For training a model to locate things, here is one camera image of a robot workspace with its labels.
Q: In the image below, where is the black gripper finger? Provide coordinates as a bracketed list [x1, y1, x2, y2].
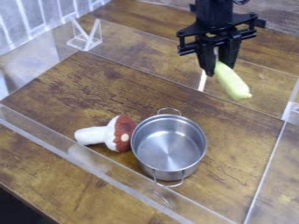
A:
[219, 34, 242, 68]
[196, 43, 216, 77]

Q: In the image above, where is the stainless steel pot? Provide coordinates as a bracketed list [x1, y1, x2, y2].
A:
[131, 108, 208, 187]

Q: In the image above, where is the black wall strip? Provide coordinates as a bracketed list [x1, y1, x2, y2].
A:
[190, 0, 267, 28]

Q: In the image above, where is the green handled metal spoon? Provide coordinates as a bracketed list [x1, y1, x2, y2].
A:
[214, 50, 252, 101]

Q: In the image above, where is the clear acrylic front barrier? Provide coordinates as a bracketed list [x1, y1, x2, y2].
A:
[0, 104, 236, 224]

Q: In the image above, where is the clear acrylic triangle stand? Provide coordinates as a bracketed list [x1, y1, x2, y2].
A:
[67, 18, 103, 52]

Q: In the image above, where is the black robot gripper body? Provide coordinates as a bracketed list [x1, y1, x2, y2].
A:
[176, 12, 258, 56]

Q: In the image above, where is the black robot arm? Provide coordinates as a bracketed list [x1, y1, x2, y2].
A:
[176, 0, 258, 77]

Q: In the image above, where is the plush brown white mushroom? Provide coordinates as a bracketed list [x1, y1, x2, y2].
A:
[75, 115, 136, 152]

